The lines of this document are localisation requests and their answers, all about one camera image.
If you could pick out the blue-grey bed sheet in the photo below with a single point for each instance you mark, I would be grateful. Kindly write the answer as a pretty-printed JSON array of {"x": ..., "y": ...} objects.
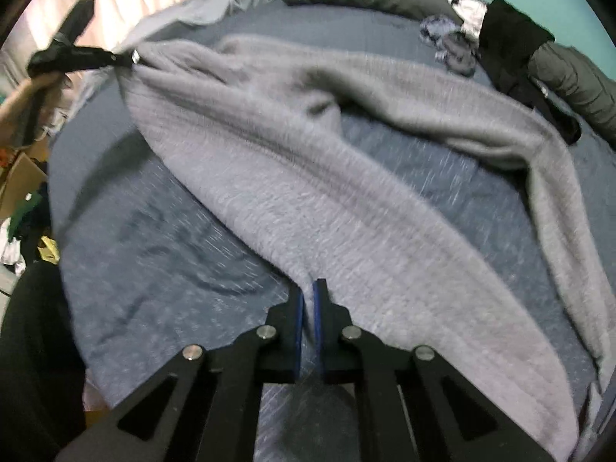
[{"x": 192, "y": 250}]

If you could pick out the crumpled blue-grey cloth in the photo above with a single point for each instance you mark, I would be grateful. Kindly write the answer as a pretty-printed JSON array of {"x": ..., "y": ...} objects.
[{"x": 447, "y": 43}]

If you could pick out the grey fleece sweater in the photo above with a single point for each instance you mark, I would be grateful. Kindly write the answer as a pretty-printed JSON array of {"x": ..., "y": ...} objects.
[{"x": 288, "y": 154}]

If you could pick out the white patterned cloth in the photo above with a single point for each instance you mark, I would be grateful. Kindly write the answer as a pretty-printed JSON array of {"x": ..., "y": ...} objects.
[{"x": 469, "y": 12}]

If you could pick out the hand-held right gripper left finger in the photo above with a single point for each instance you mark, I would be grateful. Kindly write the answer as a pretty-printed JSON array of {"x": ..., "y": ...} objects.
[{"x": 299, "y": 327}]

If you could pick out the person's left hand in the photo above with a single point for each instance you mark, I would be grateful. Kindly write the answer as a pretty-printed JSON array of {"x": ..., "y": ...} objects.
[{"x": 14, "y": 106}]

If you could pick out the person's black clothing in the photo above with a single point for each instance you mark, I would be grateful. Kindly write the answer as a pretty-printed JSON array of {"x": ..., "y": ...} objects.
[{"x": 33, "y": 346}]

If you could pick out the black garment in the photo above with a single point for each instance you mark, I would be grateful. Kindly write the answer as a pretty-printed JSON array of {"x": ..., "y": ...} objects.
[{"x": 515, "y": 43}]

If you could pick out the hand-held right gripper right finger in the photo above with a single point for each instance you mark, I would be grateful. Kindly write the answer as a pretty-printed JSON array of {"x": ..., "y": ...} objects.
[{"x": 317, "y": 327}]

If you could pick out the cardboard box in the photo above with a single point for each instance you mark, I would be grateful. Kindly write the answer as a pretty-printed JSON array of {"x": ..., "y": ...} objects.
[{"x": 19, "y": 178}]

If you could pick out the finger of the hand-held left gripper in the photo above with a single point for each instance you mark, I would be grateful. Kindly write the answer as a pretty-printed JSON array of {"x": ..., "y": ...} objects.
[{"x": 122, "y": 57}]

